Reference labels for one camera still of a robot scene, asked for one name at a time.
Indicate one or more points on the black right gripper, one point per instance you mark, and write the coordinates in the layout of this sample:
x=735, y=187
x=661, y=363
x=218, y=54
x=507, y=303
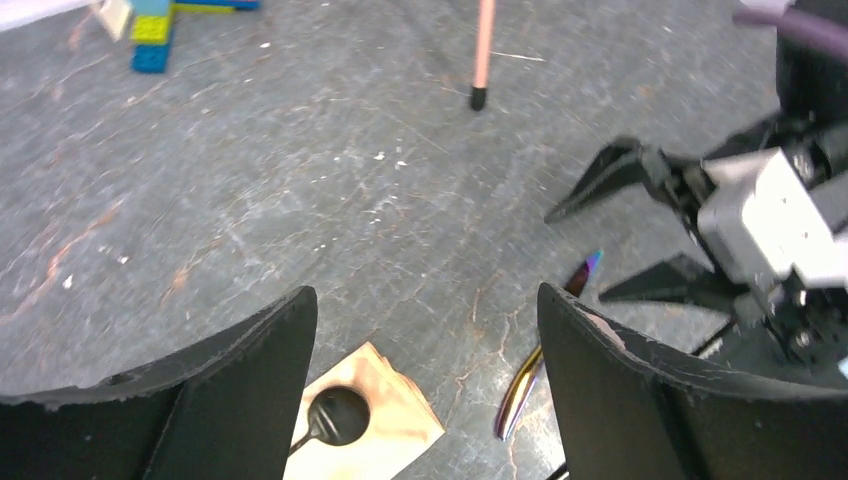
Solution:
x=789, y=332

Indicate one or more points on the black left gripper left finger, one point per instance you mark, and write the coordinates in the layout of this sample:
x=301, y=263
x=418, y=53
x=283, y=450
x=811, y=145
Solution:
x=222, y=408

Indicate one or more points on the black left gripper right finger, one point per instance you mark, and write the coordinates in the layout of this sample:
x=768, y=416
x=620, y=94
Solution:
x=630, y=407

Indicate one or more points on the iridescent rainbow knife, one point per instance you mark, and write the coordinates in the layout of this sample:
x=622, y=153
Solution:
x=522, y=384

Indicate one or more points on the black utensil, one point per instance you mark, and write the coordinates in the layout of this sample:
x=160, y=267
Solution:
x=337, y=416

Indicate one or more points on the peach cloth napkin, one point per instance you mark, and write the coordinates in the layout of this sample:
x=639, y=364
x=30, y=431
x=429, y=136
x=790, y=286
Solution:
x=402, y=424

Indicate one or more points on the pink tripod stand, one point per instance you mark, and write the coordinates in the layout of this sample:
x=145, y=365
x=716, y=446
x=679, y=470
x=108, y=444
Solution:
x=479, y=85

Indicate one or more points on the colourful toy brick structure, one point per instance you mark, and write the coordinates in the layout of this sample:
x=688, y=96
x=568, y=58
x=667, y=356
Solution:
x=152, y=22

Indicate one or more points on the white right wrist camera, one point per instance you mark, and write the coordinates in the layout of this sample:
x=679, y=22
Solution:
x=761, y=225

